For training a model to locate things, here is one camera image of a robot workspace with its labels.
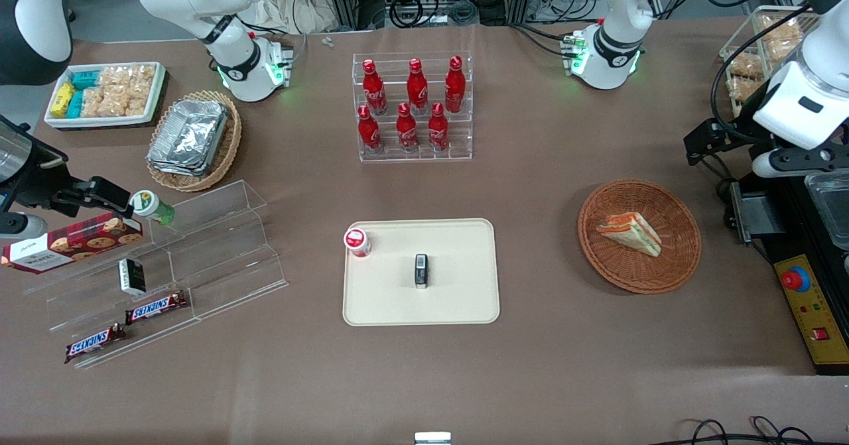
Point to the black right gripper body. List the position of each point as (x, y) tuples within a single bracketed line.
[(34, 182)]

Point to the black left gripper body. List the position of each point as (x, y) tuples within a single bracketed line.
[(745, 125)]

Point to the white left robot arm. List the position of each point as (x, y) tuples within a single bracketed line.
[(613, 47)]

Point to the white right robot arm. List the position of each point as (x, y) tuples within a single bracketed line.
[(233, 54)]

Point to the wrapped triangle sandwich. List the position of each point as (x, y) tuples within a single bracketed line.
[(633, 233)]

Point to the light oval wicker basket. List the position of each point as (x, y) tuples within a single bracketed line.
[(225, 150)]

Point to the brown round wicker basket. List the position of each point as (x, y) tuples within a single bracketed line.
[(637, 272)]

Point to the beige plastic tray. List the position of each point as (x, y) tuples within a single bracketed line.
[(457, 286)]

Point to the small green yogurt bottle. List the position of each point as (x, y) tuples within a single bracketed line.
[(151, 207)]

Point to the red tartan cookie box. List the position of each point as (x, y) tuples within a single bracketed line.
[(73, 243)]

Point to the bagged bread roll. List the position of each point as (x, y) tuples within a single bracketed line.
[(741, 89), (781, 37), (744, 67)]

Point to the white plastic snack bin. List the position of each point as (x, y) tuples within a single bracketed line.
[(106, 122)]

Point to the grey metal box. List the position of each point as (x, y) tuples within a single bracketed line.
[(753, 214)]

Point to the small black box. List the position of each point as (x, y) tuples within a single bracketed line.
[(132, 276), (421, 272)]

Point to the teal snack packet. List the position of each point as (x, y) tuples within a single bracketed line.
[(85, 79), (75, 104)]

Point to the yellow snack packet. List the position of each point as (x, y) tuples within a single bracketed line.
[(62, 99)]

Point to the clear rice cracker bag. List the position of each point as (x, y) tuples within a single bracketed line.
[(105, 102), (138, 103), (114, 77), (142, 79)]

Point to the stacked aluminium foil trays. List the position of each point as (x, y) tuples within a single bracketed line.
[(189, 136)]

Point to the clear plastic container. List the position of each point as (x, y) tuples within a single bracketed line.
[(829, 209)]

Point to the Snickers chocolate bar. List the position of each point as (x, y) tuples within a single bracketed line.
[(95, 343), (156, 308)]

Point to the clear acrylic stepped shelf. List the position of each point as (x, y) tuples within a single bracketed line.
[(225, 253)]

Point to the red emergency stop button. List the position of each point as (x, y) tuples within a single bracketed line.
[(795, 279)]

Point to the black yellow control box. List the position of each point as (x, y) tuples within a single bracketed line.
[(812, 325)]

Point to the clear acrylic bottle rack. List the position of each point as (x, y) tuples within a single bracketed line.
[(457, 146)]

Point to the small red yogurt bottle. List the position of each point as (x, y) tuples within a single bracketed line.
[(357, 242)]

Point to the red cola bottle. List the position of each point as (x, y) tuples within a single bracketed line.
[(455, 85), (374, 88), (369, 132), (438, 129), (416, 87), (406, 130)]

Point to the beige crumpled cloth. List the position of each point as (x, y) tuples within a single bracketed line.
[(278, 7)]

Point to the white black edge device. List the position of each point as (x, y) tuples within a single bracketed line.
[(432, 439)]

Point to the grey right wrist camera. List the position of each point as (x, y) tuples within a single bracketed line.
[(20, 225)]

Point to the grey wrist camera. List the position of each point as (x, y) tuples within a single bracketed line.
[(20, 225), (792, 162)]

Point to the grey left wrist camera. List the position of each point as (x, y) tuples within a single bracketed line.
[(792, 162)]

